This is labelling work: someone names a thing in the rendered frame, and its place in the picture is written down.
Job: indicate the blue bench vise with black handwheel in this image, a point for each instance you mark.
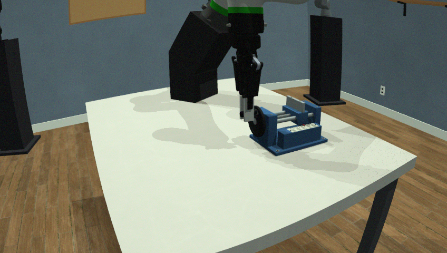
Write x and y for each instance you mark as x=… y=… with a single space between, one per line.
x=305 y=134

